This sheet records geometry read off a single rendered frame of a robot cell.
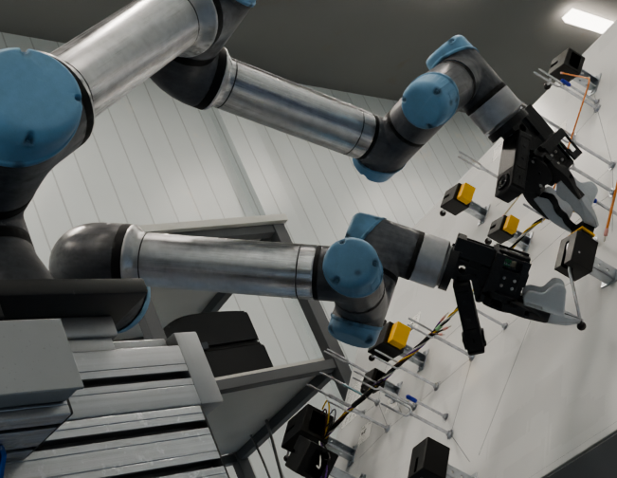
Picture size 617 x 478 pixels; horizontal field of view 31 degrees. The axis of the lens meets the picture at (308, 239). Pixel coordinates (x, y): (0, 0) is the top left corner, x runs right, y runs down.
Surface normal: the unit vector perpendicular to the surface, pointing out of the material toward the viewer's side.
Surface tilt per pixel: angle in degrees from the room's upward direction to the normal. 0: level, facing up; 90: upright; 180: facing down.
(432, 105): 116
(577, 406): 50
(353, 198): 90
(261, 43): 180
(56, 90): 94
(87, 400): 90
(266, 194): 90
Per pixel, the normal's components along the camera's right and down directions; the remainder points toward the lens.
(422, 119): -0.51, 0.41
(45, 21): 0.39, 0.83
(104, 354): 0.61, -0.55
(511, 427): -0.85, -0.48
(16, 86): 0.47, -0.48
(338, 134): 0.29, 0.49
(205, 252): -0.11, -0.44
